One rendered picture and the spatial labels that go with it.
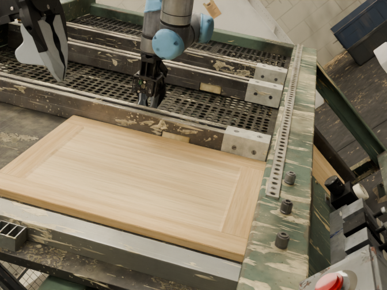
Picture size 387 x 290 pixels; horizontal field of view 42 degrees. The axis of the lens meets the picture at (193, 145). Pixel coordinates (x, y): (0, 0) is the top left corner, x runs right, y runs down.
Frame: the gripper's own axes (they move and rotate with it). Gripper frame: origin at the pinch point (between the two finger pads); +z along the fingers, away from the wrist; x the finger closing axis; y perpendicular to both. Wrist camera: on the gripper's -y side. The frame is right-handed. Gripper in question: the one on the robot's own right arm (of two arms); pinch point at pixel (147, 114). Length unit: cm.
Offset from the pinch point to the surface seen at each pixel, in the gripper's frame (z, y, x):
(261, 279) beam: -3, 65, 42
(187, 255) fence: -2, 63, 28
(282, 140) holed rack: -3.2, 2.7, 40.8
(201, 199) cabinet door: 0.4, 38.6, 25.7
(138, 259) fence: -1, 66, 20
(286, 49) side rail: 0, -121, 34
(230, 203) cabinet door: 0.1, 37.8, 32.3
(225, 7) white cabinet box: 25, -341, -33
